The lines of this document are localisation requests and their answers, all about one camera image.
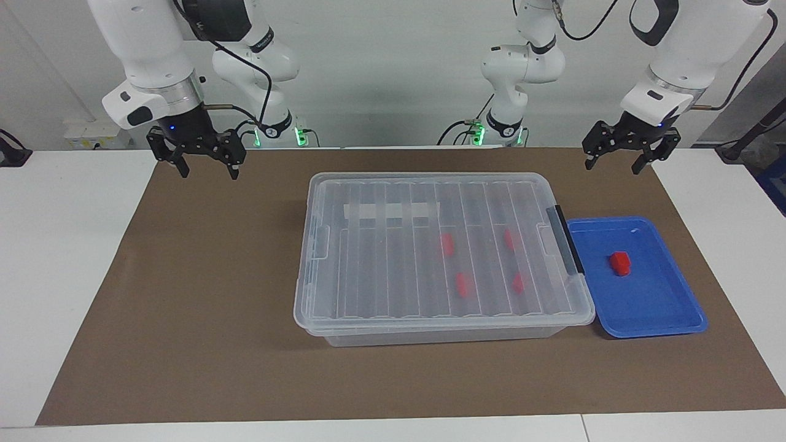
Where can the white tape strip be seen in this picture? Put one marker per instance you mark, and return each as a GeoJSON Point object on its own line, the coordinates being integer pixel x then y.
{"type": "Point", "coordinates": [393, 212]}

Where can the brown table mat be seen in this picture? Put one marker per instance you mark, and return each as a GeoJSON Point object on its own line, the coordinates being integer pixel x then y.
{"type": "Point", "coordinates": [215, 307]}

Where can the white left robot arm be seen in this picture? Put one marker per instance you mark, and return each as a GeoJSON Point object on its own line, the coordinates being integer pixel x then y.
{"type": "Point", "coordinates": [694, 49]}

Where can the blue plastic tray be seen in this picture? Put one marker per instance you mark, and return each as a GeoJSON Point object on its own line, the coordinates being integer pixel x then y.
{"type": "Point", "coordinates": [651, 301]}

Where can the clear ribbed plastic lid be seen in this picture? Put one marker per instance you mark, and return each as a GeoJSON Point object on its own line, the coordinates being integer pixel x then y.
{"type": "Point", "coordinates": [393, 276]}

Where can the clear plastic storage box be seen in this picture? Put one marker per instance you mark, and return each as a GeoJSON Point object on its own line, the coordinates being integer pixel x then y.
{"type": "Point", "coordinates": [430, 337]}

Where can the white wall socket box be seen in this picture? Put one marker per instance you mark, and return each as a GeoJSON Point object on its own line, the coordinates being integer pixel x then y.
{"type": "Point", "coordinates": [80, 138]}

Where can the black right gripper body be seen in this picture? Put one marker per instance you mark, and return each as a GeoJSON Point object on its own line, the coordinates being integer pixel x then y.
{"type": "Point", "coordinates": [190, 135]}

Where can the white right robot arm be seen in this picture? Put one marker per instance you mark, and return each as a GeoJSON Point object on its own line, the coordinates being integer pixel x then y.
{"type": "Point", "coordinates": [147, 55]}

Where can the blue crate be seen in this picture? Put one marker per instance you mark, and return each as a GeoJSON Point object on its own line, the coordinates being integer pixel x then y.
{"type": "Point", "coordinates": [777, 184]}

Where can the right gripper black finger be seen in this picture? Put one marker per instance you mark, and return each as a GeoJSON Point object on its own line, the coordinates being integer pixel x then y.
{"type": "Point", "coordinates": [161, 150]}
{"type": "Point", "coordinates": [234, 150]}

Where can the black clamp mount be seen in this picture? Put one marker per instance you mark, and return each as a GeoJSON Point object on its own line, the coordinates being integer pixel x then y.
{"type": "Point", "coordinates": [12, 156]}

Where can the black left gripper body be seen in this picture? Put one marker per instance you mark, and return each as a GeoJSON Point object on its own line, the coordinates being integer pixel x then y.
{"type": "Point", "coordinates": [642, 135]}

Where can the red block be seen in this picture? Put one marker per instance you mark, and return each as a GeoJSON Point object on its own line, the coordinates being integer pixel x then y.
{"type": "Point", "coordinates": [620, 263]}
{"type": "Point", "coordinates": [519, 282]}
{"type": "Point", "coordinates": [462, 284]}
{"type": "Point", "coordinates": [447, 244]}
{"type": "Point", "coordinates": [509, 239]}

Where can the black stand pole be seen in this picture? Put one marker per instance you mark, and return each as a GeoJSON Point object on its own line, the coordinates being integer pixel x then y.
{"type": "Point", "coordinates": [731, 152]}

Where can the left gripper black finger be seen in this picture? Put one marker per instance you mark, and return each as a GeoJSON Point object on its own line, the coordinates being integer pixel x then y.
{"type": "Point", "coordinates": [599, 138]}
{"type": "Point", "coordinates": [663, 150]}

